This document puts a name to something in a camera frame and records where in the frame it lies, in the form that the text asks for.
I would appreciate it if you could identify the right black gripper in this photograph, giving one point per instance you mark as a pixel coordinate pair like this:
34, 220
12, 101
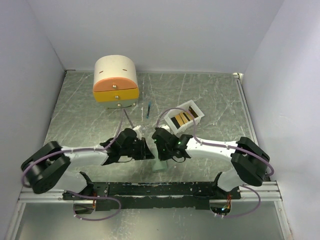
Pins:
161, 156

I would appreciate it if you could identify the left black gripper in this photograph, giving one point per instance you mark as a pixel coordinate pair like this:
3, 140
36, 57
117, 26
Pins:
145, 152

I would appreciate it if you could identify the mint green card holder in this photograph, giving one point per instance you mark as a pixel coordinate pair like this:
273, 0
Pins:
159, 166

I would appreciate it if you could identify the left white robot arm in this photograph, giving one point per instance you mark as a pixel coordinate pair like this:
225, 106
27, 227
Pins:
54, 166

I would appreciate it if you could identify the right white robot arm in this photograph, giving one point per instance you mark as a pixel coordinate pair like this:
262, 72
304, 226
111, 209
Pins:
191, 147

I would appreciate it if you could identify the white plastic tray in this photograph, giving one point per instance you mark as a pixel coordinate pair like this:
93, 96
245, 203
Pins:
181, 108

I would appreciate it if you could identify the blue pen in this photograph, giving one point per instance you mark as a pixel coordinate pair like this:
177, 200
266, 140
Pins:
148, 109

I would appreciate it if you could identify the black base bar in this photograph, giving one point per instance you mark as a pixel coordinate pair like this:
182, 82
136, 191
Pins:
139, 195

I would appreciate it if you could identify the beige mini drawer cabinet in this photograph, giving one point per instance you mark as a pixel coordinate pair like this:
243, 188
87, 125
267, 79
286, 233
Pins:
115, 83

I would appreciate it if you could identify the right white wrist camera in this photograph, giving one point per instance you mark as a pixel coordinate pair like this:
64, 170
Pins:
164, 126

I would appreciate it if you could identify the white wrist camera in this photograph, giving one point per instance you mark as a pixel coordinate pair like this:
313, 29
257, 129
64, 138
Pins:
139, 129
164, 126

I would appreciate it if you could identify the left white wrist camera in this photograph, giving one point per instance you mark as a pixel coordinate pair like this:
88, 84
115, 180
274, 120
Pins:
139, 129

